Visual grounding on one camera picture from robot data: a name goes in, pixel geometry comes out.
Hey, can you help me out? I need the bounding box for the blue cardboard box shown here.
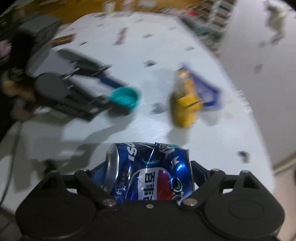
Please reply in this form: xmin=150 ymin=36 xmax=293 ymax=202
xmin=180 ymin=64 xmax=222 ymax=109

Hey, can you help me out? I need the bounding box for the crushed blue Pepsi can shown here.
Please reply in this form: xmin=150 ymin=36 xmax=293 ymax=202
xmin=91 ymin=142 xmax=194 ymax=203

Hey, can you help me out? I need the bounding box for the teal plastic lid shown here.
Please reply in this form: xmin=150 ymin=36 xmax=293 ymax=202
xmin=109 ymin=86 xmax=141 ymax=110

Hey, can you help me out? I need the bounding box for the yellow snack box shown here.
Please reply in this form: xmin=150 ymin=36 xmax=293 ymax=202
xmin=171 ymin=69 xmax=203 ymax=128

